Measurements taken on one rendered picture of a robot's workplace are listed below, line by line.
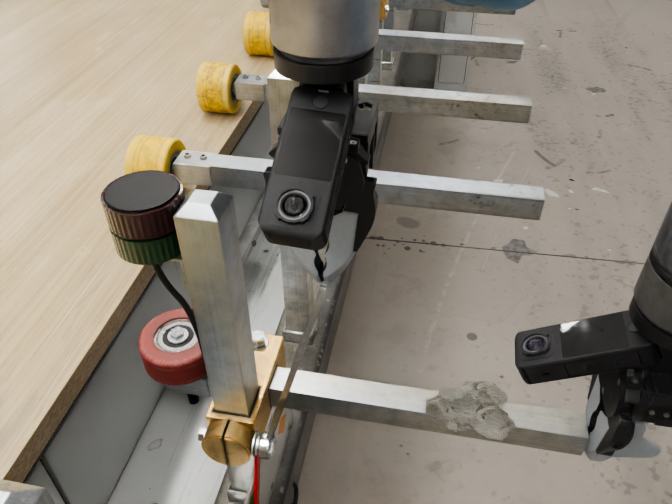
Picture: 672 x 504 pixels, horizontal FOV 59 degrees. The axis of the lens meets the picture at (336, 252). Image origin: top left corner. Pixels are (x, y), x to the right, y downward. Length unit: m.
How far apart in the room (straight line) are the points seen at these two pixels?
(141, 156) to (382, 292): 1.30
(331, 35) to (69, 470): 0.57
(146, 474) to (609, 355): 0.61
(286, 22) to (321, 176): 0.10
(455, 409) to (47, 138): 0.75
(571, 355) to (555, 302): 1.52
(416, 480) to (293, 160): 1.25
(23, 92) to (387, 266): 1.29
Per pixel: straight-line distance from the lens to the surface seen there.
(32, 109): 1.16
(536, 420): 0.64
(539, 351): 0.56
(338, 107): 0.43
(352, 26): 0.41
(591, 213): 2.52
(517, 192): 0.75
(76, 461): 0.79
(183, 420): 0.93
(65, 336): 0.69
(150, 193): 0.47
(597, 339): 0.56
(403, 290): 2.00
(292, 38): 0.41
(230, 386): 0.58
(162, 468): 0.89
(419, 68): 3.26
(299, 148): 0.41
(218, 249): 0.46
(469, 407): 0.62
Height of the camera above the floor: 1.37
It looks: 40 degrees down
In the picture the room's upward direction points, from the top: straight up
